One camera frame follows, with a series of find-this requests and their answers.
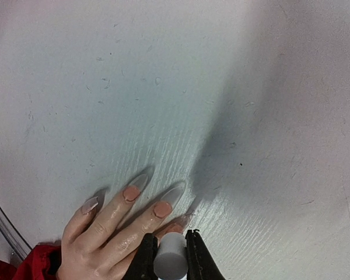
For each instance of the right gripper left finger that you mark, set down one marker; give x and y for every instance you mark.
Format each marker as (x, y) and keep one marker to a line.
(142, 265)

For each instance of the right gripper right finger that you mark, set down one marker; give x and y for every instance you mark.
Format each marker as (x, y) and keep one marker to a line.
(201, 265)

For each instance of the white nail polish cap brush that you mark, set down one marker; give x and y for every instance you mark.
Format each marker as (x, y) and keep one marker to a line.
(171, 260)

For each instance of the red sleeve forearm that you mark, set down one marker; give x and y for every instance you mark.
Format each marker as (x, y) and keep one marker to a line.
(42, 263)

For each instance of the mannequin hand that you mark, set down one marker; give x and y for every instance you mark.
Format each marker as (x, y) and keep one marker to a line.
(97, 244)

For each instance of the aluminium table frame rail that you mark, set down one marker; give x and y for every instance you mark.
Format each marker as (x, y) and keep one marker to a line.
(13, 246)

